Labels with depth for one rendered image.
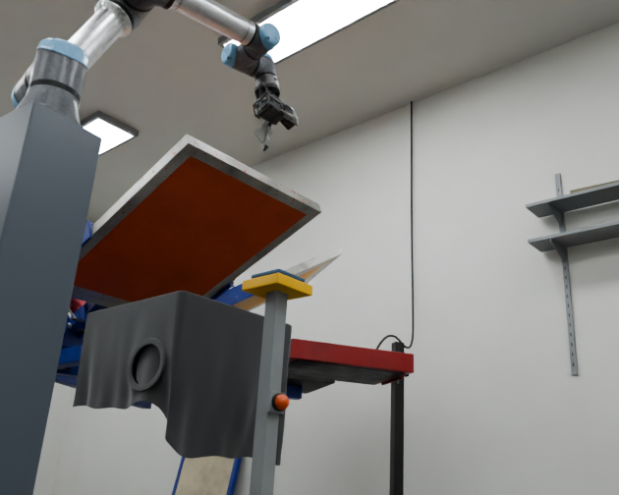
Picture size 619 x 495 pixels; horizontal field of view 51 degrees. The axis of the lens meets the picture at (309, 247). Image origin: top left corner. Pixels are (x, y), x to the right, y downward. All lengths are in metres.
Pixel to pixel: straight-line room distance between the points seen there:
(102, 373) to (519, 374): 2.26
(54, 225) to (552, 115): 3.11
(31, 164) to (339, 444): 3.09
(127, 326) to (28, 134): 0.71
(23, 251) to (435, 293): 2.90
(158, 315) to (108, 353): 0.25
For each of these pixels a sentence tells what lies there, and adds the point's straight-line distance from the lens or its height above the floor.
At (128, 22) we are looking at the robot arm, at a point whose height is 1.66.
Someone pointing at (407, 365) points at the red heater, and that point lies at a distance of 3.17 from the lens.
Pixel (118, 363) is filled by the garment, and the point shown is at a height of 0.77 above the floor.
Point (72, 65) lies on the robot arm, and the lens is 1.67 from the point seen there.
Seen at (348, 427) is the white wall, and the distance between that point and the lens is 4.16.
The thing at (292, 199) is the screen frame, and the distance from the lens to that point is 2.16.
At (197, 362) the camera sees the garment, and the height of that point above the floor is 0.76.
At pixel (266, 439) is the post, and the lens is 1.58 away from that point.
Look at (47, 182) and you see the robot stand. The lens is 1.49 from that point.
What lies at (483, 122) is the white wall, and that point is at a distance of 4.24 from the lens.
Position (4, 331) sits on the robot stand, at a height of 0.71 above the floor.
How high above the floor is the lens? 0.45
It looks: 21 degrees up
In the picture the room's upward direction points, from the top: 4 degrees clockwise
